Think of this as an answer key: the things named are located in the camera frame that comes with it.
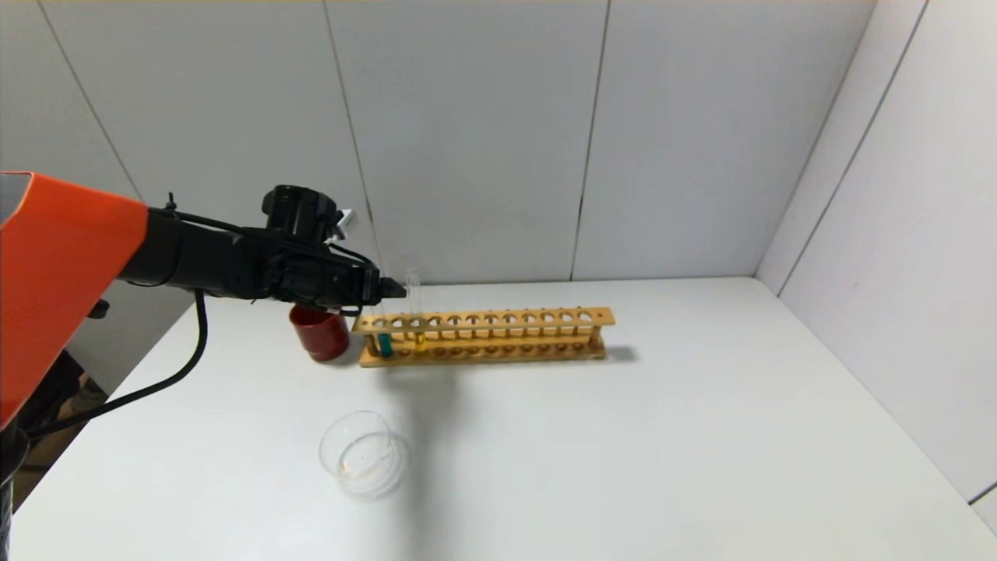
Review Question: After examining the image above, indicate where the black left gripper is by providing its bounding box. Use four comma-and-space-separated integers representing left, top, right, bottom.
315, 263, 407, 312

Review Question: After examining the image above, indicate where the yellow pigment test tube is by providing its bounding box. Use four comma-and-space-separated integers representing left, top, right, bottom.
406, 268, 428, 356

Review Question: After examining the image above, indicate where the wooden test tube rack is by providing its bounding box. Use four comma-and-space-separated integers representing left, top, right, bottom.
352, 307, 615, 369

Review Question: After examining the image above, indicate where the red plastic cup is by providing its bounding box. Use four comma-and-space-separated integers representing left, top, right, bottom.
290, 305, 351, 363

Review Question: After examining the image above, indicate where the clear glass beaker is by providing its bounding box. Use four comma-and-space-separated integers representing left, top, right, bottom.
318, 410, 409, 498

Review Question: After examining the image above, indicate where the dark background furniture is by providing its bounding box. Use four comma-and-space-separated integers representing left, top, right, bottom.
16, 349, 110, 468

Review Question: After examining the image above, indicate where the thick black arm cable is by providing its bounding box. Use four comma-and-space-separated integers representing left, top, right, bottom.
23, 288, 210, 437

